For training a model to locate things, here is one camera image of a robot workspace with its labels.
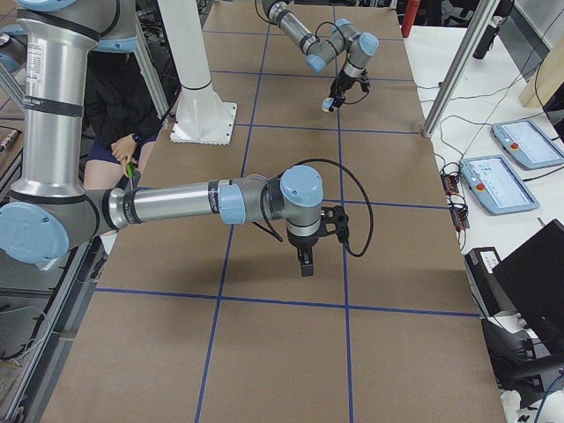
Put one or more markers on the teach pendant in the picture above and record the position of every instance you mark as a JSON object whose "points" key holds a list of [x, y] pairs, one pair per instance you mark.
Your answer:
{"points": [[496, 185], [527, 144]]}

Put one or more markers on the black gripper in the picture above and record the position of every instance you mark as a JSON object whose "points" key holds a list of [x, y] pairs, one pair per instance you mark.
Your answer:
{"points": [[342, 85], [302, 241]]}

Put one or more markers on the red cylinder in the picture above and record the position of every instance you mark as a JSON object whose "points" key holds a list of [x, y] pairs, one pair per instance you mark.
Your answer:
{"points": [[410, 15]]}

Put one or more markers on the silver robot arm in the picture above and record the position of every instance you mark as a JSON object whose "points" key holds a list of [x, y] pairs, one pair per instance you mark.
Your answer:
{"points": [[49, 211], [358, 47]]}

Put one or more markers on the near teach pendant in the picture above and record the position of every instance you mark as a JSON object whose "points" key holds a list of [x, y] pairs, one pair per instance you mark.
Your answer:
{"points": [[496, 185]]}

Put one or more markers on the person's hand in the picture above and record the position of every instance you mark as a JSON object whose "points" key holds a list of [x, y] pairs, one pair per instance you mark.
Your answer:
{"points": [[124, 148]]}

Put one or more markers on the green handled screwdriver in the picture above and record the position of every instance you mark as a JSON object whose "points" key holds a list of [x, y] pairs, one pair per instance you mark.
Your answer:
{"points": [[131, 169]]}

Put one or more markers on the aluminium frame post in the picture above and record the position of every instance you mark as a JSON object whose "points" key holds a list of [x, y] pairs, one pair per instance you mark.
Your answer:
{"points": [[479, 35]]}

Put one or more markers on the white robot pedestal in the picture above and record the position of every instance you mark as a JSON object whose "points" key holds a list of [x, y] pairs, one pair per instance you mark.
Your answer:
{"points": [[201, 116]]}

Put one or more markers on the black box with label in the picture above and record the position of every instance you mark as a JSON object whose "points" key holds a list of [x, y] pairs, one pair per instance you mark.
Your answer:
{"points": [[487, 292]]}

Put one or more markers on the far teach pendant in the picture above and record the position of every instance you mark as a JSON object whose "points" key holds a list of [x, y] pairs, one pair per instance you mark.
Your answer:
{"points": [[527, 144]]}

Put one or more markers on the black laptop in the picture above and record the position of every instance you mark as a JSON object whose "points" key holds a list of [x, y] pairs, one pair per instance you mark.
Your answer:
{"points": [[532, 278]]}

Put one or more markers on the small electronics board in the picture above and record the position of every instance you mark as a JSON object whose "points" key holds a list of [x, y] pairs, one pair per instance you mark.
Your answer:
{"points": [[450, 183]]}

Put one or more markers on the seated person in black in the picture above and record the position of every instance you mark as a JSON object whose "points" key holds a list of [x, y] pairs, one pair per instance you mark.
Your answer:
{"points": [[117, 103]]}

